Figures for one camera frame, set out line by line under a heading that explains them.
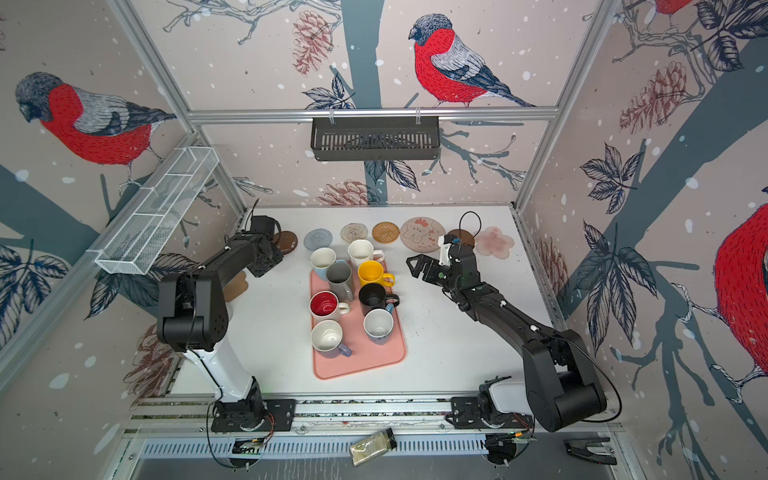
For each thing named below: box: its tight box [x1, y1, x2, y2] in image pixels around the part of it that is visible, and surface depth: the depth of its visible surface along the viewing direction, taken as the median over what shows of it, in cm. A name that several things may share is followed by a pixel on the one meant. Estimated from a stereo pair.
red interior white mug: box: [309, 290, 351, 322], surface depth 89 cm
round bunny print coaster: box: [400, 216, 446, 253], surface depth 116 cm
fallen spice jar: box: [349, 428, 397, 467], surface depth 67 cm
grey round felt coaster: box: [304, 228, 333, 251], surface depth 113 cm
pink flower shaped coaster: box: [476, 226, 515, 259], surface depth 112 cm
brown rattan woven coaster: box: [372, 221, 401, 244], surface depth 116 cm
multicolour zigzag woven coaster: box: [340, 222, 368, 243], surface depth 116 cm
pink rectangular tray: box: [310, 261, 406, 380], surface depth 85 cm
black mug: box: [359, 283, 400, 314], surface depth 90 cm
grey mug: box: [326, 262, 354, 302], surface depth 90 cm
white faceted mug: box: [348, 239, 385, 268], surface depth 97 cm
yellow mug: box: [357, 260, 395, 288], surface depth 95 cm
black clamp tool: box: [563, 437, 617, 465], surface depth 68 cm
